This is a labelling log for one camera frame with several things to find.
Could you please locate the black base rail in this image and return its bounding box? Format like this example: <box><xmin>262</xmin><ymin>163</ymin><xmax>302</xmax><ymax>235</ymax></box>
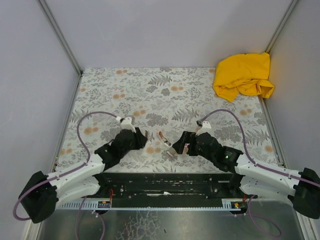
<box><xmin>48</xmin><ymin>172</ymin><xmax>250</xmax><ymax>209</ymax></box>

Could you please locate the staple box tray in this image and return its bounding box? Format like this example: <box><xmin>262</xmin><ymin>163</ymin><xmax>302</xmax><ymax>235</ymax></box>
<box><xmin>166</xmin><ymin>147</ymin><xmax>177</xmax><ymax>158</ymax></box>

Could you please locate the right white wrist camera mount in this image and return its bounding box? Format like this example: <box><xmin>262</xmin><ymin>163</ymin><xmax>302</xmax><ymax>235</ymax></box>
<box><xmin>196</xmin><ymin>120</ymin><xmax>212</xmax><ymax>135</ymax></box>

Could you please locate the red staple box sleeve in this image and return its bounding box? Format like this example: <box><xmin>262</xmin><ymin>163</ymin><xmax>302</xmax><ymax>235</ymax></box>
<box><xmin>183</xmin><ymin>143</ymin><xmax>190</xmax><ymax>153</ymax></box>

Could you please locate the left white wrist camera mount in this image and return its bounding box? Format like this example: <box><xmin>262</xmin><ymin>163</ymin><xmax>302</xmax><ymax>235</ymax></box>
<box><xmin>116</xmin><ymin>116</ymin><xmax>136</xmax><ymax>133</ymax></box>

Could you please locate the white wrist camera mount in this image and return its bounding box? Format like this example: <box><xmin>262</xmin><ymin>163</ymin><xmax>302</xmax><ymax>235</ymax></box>
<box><xmin>196</xmin><ymin>120</ymin><xmax>212</xmax><ymax>135</ymax></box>
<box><xmin>116</xmin><ymin>116</ymin><xmax>136</xmax><ymax>133</ymax></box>

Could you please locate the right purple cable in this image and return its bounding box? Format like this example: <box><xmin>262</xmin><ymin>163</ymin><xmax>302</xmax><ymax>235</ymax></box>
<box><xmin>196</xmin><ymin>108</ymin><xmax>320</xmax><ymax>237</ymax></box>

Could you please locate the floral patterned mat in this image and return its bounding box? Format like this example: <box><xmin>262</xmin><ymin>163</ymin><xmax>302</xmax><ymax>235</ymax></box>
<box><xmin>55</xmin><ymin>67</ymin><xmax>278</xmax><ymax>173</ymax></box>

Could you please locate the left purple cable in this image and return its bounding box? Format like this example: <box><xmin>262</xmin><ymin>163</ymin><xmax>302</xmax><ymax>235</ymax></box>
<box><xmin>12</xmin><ymin>111</ymin><xmax>123</xmax><ymax>240</ymax></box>

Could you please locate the purple cable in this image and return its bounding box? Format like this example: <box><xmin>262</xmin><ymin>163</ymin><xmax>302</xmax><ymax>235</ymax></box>
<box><xmin>12</xmin><ymin>111</ymin><xmax>123</xmax><ymax>240</ymax></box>
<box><xmin>196</xmin><ymin>108</ymin><xmax>320</xmax><ymax>237</ymax></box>

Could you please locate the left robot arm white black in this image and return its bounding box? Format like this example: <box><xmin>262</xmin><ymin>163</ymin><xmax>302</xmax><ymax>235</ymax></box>
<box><xmin>18</xmin><ymin>127</ymin><xmax>149</xmax><ymax>224</ymax></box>

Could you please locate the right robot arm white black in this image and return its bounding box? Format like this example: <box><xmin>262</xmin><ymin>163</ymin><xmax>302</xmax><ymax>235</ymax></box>
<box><xmin>172</xmin><ymin>131</ymin><xmax>320</xmax><ymax>219</ymax></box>

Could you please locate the yellow cloth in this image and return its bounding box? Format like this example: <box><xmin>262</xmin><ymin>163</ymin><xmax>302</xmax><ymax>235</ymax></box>
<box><xmin>212</xmin><ymin>52</ymin><xmax>275</xmax><ymax>102</ymax></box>

